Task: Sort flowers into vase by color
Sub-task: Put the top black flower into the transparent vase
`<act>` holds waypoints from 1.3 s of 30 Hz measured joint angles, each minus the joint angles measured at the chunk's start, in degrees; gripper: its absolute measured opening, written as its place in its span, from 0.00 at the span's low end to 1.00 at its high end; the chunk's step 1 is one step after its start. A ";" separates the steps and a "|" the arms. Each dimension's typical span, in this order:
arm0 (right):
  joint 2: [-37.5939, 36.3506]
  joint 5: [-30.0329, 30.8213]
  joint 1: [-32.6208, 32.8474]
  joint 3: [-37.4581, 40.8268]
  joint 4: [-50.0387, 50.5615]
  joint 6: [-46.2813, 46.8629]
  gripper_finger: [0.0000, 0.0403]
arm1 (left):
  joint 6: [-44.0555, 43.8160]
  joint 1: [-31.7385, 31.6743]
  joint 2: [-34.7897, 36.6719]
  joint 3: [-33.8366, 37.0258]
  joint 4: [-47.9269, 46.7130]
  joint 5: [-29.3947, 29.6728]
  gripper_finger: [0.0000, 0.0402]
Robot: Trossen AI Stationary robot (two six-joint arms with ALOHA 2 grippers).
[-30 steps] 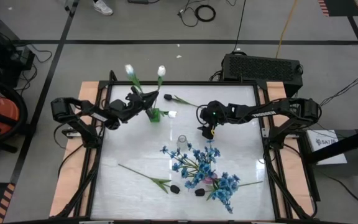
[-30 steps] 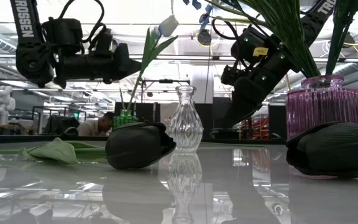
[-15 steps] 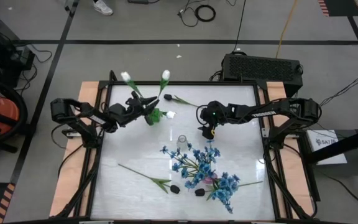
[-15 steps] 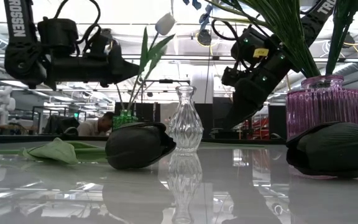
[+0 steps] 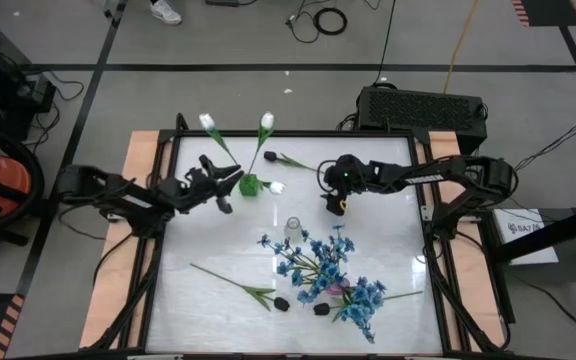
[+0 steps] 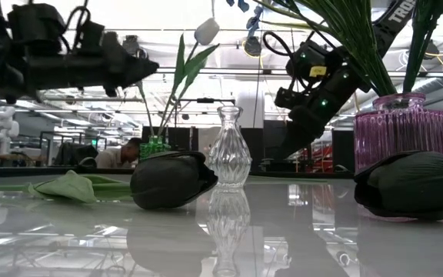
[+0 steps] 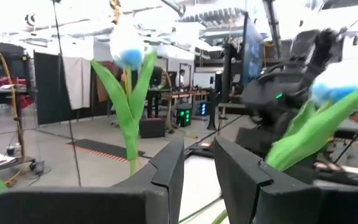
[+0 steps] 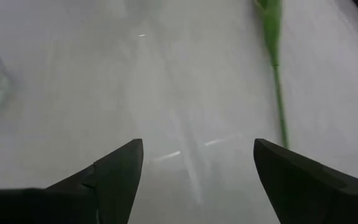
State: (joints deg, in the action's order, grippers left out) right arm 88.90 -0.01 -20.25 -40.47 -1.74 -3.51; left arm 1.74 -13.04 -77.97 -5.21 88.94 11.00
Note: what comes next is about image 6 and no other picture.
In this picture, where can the green glass vase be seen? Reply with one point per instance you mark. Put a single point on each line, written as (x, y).
(154, 148)

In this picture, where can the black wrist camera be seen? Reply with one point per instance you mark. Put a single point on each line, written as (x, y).
(288, 98)
(90, 38)

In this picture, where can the red equipment rack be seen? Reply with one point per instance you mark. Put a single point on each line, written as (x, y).
(319, 159)

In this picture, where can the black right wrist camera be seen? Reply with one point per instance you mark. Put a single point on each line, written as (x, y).
(288, 98)

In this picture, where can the yellow tape label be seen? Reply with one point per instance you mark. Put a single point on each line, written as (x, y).
(317, 71)

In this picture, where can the white column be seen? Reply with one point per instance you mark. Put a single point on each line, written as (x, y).
(250, 111)

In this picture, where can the clear glass vase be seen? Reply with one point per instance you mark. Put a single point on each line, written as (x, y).
(229, 154)

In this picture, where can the person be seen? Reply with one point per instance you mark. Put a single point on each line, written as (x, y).
(117, 157)

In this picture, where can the pink ribbed glass vase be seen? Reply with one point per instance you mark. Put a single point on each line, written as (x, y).
(402, 131)

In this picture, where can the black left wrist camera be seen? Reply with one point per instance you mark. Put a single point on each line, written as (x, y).
(90, 38)

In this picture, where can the black overhead frame beam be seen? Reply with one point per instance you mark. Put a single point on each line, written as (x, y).
(225, 71)

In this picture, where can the black artificial tulip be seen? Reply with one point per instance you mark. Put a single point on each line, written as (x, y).
(167, 181)
(410, 184)

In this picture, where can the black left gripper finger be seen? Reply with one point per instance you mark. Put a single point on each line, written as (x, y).
(129, 79)
(125, 54)

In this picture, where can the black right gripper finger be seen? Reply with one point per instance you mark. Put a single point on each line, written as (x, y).
(295, 127)
(314, 127)

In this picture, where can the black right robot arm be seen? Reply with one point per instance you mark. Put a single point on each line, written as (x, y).
(394, 19)

